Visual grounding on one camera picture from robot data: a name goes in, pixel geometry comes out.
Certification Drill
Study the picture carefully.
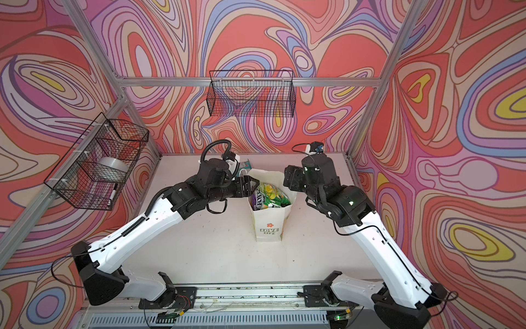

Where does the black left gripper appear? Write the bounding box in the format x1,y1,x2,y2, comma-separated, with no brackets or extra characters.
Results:
205,174,261,206

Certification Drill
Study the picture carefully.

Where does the purple Fox's candy packet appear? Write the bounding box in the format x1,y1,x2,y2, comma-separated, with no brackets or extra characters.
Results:
250,190,268,211

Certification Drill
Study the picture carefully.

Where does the yellow green candy packet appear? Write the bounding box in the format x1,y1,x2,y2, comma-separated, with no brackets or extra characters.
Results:
258,183,286,205

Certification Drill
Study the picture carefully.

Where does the white paper gift bag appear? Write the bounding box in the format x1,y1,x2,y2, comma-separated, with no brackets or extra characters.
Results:
249,169,297,243

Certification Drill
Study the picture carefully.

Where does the teal snack packet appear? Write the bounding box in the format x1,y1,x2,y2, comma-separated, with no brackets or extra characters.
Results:
237,160,252,177

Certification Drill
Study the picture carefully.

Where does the dark green snack packet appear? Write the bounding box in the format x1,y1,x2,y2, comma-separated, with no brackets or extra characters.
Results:
268,193,291,208

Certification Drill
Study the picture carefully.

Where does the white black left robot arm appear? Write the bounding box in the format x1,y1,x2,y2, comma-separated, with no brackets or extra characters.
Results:
71,139,260,308

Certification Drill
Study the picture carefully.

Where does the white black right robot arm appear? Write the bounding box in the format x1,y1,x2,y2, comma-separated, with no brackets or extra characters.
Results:
284,153,447,328

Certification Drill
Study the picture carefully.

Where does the marker pen in basket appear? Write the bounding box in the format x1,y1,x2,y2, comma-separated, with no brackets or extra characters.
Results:
108,189,116,207

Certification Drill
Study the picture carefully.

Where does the white tape roll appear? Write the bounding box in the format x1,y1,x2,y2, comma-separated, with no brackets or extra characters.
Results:
95,157,129,182

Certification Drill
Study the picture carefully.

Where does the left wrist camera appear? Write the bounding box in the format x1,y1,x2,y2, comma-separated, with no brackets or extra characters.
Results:
223,151,241,171

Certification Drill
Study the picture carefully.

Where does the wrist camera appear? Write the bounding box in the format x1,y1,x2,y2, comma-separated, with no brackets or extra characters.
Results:
305,141,324,155
223,151,241,171

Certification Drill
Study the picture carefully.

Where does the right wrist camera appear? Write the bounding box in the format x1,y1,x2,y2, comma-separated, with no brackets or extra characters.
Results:
305,141,324,155

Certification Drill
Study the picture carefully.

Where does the black wire basket back wall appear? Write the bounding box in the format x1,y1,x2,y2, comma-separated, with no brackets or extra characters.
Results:
206,69,297,118

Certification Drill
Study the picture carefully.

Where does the black wire basket wall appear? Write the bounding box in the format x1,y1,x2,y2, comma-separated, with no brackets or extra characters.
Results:
206,69,297,118
44,112,149,211

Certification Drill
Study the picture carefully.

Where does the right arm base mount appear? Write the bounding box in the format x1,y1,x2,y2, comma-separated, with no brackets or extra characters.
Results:
297,285,358,308

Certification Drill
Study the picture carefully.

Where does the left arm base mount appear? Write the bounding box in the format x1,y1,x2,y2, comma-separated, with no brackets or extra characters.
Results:
138,287,197,311

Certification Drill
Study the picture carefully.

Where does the aluminium front rail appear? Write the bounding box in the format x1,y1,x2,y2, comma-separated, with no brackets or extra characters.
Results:
74,281,383,328

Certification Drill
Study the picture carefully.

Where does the black wire basket left wall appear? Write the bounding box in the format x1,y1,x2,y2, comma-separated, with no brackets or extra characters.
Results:
44,112,149,211

